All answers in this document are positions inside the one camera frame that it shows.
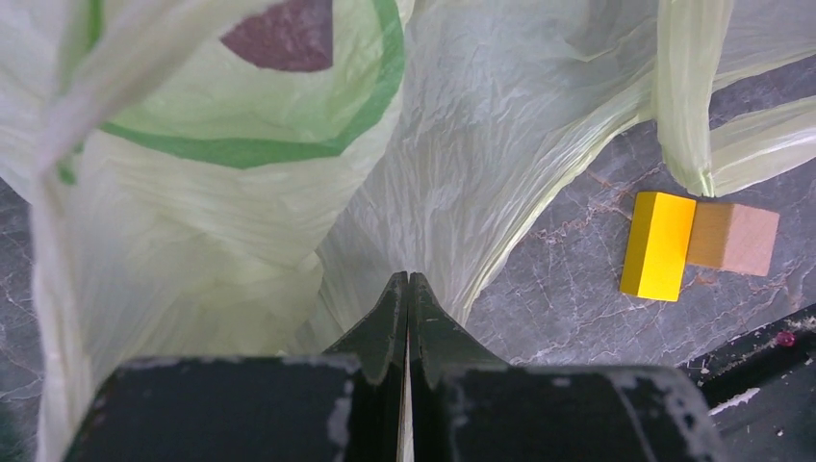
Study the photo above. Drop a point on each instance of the pale green plastic bag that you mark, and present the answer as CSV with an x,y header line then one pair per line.
x,y
229,178

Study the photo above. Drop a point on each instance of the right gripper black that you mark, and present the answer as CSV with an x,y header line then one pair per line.
x,y
760,387

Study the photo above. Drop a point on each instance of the yellow block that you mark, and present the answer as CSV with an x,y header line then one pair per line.
x,y
657,246

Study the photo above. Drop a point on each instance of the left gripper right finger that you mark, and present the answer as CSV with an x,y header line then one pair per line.
x,y
469,405

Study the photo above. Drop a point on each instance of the brown wooden block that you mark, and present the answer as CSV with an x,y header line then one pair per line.
x,y
733,237

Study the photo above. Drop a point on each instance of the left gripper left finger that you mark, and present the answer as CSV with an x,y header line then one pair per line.
x,y
344,404

